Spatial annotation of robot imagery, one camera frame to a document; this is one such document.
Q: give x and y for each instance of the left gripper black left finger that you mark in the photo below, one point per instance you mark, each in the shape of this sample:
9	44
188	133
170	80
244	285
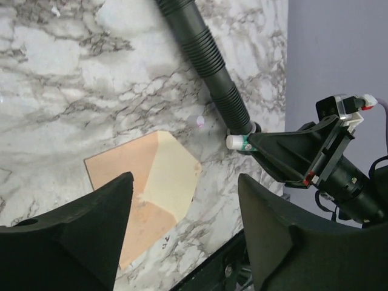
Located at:
74	247

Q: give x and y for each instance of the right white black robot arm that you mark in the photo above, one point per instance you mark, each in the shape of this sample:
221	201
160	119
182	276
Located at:
352	192

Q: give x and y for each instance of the green white glue stick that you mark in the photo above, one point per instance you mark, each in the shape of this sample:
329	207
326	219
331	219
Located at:
239	143

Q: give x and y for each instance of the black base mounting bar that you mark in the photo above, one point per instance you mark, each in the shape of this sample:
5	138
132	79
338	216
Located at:
227	269

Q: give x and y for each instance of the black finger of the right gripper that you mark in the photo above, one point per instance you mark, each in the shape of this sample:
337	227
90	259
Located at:
294	156

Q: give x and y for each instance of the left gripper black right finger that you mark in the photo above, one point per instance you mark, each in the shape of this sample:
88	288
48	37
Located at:
290	248

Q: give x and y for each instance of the tan paper envelope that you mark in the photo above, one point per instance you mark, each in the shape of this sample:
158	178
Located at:
165	179

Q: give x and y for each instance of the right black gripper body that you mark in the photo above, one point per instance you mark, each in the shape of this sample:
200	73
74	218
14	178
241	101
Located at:
335	137

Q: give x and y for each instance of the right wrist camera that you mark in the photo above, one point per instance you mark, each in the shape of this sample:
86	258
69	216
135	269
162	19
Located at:
347	108

